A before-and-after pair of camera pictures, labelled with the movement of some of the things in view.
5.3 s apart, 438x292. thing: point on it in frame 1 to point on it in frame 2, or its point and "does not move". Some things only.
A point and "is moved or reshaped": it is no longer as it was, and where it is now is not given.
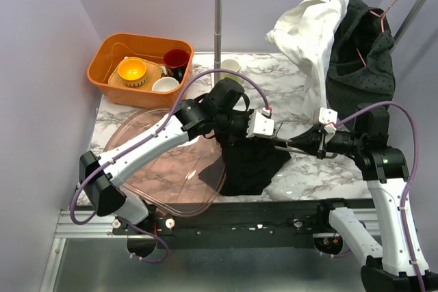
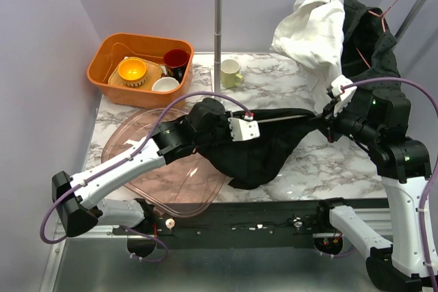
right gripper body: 343,141 to 350,124
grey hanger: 286,149 to 281,118
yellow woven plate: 153,72 does not move
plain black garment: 246,166 is moved or reshaped
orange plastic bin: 142,71 does not move
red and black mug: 175,61 does not move
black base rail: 264,225 does not move
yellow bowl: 132,72 does not move
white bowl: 165,84 does not move
